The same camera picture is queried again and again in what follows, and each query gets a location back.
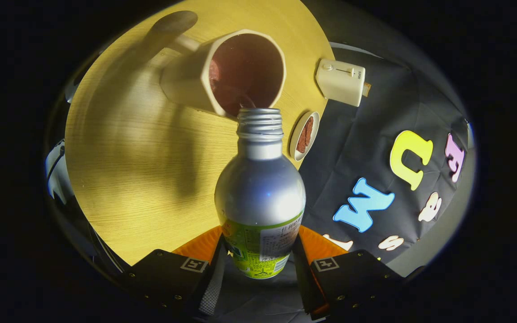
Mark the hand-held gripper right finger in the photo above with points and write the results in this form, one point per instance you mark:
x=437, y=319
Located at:
x=305, y=282

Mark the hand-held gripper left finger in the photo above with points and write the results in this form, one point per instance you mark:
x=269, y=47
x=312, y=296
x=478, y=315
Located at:
x=182, y=282

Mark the silver bottle with green label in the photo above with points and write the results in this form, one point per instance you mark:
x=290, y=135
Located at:
x=260, y=188

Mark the wooden table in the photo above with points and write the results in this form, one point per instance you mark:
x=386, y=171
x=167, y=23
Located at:
x=128, y=157

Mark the white oval plate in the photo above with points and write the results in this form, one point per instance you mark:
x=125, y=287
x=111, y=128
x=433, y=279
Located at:
x=293, y=143

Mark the black backdrop cloth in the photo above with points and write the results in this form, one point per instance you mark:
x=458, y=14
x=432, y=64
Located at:
x=352, y=148

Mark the brown food pieces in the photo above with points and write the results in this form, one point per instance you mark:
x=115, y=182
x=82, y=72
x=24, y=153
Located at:
x=304, y=134

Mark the white toaster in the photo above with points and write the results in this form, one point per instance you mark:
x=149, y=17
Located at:
x=341, y=83

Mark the toast slice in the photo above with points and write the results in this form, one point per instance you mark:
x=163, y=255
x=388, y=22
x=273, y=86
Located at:
x=367, y=89

